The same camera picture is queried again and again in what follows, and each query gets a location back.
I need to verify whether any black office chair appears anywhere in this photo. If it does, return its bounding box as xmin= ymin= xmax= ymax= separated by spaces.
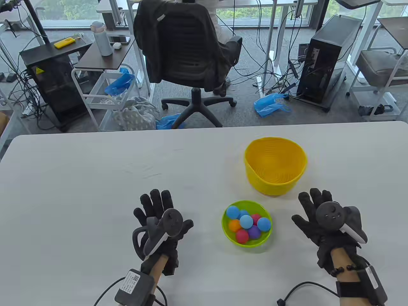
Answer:
xmin=134 ymin=0 xmax=243 ymax=128

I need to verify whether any white power strip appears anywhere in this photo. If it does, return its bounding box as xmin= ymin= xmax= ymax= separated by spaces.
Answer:
xmin=253 ymin=76 xmax=265 ymax=98

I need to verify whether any grey thermos bottle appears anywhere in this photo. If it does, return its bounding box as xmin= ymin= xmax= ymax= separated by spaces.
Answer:
xmin=90 ymin=21 xmax=113 ymax=57

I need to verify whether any black wrist sensor box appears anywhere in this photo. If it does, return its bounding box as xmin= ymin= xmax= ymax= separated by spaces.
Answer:
xmin=357 ymin=266 xmax=388 ymax=305
xmin=114 ymin=269 xmax=156 ymax=306

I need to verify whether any person's right forearm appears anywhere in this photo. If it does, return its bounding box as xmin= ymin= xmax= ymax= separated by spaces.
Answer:
xmin=330 ymin=247 xmax=388 ymax=306

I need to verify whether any yellow fabric basket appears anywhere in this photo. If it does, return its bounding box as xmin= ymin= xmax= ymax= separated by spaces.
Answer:
xmin=244 ymin=136 xmax=308 ymax=196

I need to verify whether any black equipment cabinet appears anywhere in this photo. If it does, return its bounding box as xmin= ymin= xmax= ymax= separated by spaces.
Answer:
xmin=20 ymin=40 xmax=94 ymax=133

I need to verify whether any person's right hand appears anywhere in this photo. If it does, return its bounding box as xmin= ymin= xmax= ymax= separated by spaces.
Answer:
xmin=291 ymin=188 xmax=362 ymax=259

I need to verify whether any black wrist strap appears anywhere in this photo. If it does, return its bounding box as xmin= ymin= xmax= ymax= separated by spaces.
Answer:
xmin=335 ymin=280 xmax=364 ymax=298

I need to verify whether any dark bead bracelet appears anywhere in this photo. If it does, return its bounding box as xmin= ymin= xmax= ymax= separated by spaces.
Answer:
xmin=330 ymin=264 xmax=359 ymax=277

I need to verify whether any yellow phone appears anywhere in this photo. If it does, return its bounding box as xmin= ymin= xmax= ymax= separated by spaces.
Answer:
xmin=54 ymin=37 xmax=76 ymax=49

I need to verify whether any blue plastic bag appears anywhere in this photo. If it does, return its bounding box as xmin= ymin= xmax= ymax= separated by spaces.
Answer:
xmin=254 ymin=93 xmax=292 ymax=118
xmin=156 ymin=113 xmax=187 ymax=129
xmin=105 ymin=67 xmax=136 ymax=98

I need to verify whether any green plastic bowl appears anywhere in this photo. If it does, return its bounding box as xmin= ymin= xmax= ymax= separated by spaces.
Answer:
xmin=222 ymin=200 xmax=273 ymax=248

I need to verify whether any grey patterned cloth bag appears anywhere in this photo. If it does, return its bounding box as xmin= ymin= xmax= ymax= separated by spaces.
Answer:
xmin=112 ymin=97 xmax=161 ymax=131

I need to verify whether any white trolley cart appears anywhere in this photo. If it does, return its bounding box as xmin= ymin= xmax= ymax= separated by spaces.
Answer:
xmin=71 ymin=64 xmax=141 ymax=132

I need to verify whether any black tripod pole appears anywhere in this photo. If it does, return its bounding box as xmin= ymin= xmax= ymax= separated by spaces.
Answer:
xmin=19 ymin=0 xmax=50 ymax=45

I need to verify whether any bundle of black floor cables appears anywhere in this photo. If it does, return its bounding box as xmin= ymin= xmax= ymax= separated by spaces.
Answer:
xmin=223 ymin=0 xmax=306 ymax=99

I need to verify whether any black white handheld controller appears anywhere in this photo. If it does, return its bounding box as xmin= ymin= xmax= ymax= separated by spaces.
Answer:
xmin=315 ymin=201 xmax=368 ymax=244
xmin=132 ymin=209 xmax=184 ymax=261

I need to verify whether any person's left hand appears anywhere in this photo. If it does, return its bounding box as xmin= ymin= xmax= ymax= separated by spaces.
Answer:
xmin=133 ymin=189 xmax=194 ymax=271

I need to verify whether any black computer tower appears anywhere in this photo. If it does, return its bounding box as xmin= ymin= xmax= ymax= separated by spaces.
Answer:
xmin=296 ymin=14 xmax=364 ymax=112

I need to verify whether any dark jacket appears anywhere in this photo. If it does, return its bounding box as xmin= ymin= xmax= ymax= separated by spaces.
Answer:
xmin=133 ymin=0 xmax=238 ymax=93

